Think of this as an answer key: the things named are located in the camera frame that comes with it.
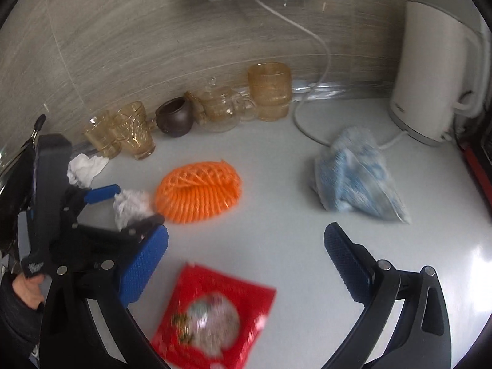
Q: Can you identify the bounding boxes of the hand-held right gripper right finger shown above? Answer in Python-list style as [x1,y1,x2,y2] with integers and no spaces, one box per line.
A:
[321,222,452,369]

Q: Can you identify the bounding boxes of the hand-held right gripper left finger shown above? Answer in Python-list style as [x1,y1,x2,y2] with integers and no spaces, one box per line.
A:
[38,224,172,369]

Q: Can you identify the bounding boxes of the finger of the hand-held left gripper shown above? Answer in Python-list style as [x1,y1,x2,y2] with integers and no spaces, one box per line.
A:
[69,184,121,220]
[76,214,166,247]

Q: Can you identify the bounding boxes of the white tissue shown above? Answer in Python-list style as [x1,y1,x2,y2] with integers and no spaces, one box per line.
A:
[67,154,110,189]
[113,189,156,231]

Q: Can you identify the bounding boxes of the person's left forearm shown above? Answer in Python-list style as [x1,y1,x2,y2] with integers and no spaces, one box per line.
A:
[0,275,44,356]

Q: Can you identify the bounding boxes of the person's left hand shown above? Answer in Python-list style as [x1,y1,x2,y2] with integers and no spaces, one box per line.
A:
[13,276,45,311]

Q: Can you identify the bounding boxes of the amber glass cup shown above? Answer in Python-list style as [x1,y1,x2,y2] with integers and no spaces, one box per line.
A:
[84,111,121,159]
[109,101,156,161]

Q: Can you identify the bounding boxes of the orange foam fruit net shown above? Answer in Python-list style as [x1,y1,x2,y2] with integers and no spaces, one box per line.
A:
[155,159,243,224]

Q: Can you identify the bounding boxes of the black wok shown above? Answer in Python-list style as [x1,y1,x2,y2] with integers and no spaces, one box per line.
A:
[0,114,47,216]

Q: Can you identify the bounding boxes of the blue patterned plastic bag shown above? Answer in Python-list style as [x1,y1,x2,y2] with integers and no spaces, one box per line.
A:
[312,126,411,224]

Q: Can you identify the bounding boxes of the red snack packet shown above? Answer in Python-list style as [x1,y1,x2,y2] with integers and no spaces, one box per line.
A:
[151,262,277,369]

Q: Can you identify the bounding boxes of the brown clay pot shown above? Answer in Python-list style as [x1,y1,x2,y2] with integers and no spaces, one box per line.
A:
[155,98,194,138]

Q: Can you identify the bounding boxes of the clear glass teapot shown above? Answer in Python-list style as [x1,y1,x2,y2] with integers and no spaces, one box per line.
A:
[184,78,257,133]

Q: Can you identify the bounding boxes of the amber ribbed glass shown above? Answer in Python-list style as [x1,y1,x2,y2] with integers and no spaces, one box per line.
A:
[247,62,292,122]

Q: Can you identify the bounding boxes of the white electric kettle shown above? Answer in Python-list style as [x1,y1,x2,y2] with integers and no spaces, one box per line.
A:
[386,0,486,147]

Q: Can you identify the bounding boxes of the white power cable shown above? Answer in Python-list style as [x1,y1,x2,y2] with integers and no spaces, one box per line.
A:
[252,0,408,150]

